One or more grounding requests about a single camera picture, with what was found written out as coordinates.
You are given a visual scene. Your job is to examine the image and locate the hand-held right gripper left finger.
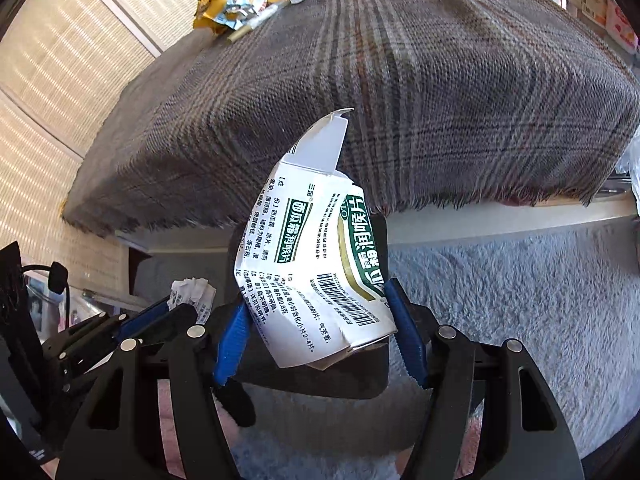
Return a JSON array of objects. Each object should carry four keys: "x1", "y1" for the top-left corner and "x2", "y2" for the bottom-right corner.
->
[{"x1": 55, "y1": 304, "x2": 256, "y2": 480}]

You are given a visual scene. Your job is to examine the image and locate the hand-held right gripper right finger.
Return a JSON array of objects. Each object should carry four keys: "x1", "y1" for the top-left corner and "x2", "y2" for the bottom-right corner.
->
[{"x1": 382, "y1": 277, "x2": 586, "y2": 480}]

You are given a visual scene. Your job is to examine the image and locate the small white paper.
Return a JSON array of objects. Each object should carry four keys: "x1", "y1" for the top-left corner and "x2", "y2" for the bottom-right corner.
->
[{"x1": 171, "y1": 276, "x2": 217, "y2": 323}]

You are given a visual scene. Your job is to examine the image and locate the grey plaid tablecloth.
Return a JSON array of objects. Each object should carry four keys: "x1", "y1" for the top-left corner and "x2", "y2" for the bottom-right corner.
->
[{"x1": 62, "y1": 0, "x2": 640, "y2": 238}]

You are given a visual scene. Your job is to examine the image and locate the bamboo folding screen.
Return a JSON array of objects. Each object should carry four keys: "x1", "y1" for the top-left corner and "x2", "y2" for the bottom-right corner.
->
[{"x1": 0, "y1": 0, "x2": 211, "y2": 281}]

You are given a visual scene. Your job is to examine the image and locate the crumpled silver wrapper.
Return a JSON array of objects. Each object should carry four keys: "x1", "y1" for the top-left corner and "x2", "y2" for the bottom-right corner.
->
[{"x1": 222, "y1": 0, "x2": 271, "y2": 31}]

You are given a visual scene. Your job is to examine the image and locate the white pen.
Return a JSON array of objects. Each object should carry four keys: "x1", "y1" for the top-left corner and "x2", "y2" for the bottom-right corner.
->
[{"x1": 226, "y1": 0, "x2": 291, "y2": 43}]

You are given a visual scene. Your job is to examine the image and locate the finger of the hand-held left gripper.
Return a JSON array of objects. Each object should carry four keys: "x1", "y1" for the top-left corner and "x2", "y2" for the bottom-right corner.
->
[
  {"x1": 142, "y1": 301, "x2": 201, "y2": 343},
  {"x1": 65, "y1": 296, "x2": 173, "y2": 348}
]

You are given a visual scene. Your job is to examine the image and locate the grey fluffy rug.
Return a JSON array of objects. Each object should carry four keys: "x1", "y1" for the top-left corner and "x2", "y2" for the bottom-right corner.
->
[{"x1": 230, "y1": 220, "x2": 640, "y2": 480}]

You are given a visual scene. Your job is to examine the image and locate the black trash bin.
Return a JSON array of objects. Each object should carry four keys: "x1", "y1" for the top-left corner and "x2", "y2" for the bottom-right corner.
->
[{"x1": 225, "y1": 210, "x2": 392, "y2": 401}]

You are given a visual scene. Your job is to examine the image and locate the white green medicine box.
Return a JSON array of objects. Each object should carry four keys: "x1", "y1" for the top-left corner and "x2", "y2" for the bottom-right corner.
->
[{"x1": 234, "y1": 108, "x2": 398, "y2": 372}]

